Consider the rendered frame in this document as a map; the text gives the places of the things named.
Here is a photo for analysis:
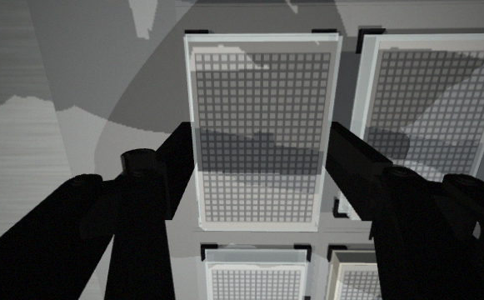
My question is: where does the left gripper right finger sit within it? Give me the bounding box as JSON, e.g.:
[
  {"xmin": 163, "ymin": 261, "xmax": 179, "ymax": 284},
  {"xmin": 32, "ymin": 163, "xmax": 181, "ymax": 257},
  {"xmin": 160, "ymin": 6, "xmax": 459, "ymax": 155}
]
[{"xmin": 325, "ymin": 122, "xmax": 484, "ymax": 300}]

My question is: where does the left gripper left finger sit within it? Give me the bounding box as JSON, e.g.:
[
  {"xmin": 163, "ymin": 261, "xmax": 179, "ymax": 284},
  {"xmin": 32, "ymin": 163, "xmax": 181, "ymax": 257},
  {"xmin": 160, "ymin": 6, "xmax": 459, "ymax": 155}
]
[{"xmin": 0, "ymin": 122, "xmax": 195, "ymax": 300}]

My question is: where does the white multi-well plate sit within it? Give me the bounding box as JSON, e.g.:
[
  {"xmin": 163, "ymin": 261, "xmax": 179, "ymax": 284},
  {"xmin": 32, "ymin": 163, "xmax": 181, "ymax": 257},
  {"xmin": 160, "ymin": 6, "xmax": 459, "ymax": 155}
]
[{"xmin": 325, "ymin": 248, "xmax": 382, "ymax": 300}]

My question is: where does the grey flat deck plate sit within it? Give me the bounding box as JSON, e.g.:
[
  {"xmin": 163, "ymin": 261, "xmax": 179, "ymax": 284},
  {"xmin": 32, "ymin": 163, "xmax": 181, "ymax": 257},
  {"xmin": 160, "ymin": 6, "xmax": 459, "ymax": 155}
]
[{"xmin": 26, "ymin": 0, "xmax": 484, "ymax": 300}]

